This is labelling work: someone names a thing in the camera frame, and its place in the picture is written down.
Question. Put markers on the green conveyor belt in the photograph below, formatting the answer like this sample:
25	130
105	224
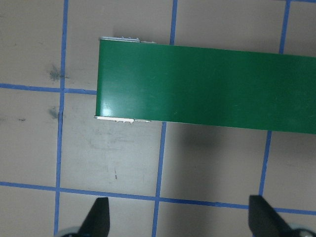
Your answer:
197	84

